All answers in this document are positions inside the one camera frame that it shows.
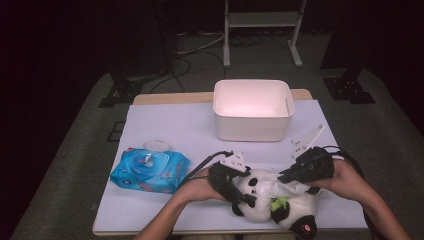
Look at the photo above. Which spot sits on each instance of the black stand base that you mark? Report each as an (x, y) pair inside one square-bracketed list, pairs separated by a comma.
[(348, 90), (121, 90)]

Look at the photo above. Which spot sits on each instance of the white metal stand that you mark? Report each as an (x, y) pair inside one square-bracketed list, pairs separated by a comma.
[(263, 19)]

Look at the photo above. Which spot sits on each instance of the person's left hand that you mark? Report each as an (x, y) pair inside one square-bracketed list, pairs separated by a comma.
[(200, 188)]

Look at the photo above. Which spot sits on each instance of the blue wet wipes pack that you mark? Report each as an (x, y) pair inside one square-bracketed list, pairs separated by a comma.
[(126, 173)]

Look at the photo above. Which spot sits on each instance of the white plastic bin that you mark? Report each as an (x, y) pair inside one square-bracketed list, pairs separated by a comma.
[(250, 130)]

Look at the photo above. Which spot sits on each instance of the panda plush toy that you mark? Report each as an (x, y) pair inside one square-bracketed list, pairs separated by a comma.
[(256, 208)]

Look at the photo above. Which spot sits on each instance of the white table sheet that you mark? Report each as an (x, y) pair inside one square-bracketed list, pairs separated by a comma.
[(166, 120)]

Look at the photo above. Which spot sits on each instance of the person's right hand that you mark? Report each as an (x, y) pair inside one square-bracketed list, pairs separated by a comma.
[(346, 183)]

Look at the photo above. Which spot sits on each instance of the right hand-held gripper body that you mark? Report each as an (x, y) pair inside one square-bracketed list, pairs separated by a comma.
[(316, 165)]

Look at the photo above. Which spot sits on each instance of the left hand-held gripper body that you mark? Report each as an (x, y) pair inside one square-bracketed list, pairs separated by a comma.
[(221, 176)]

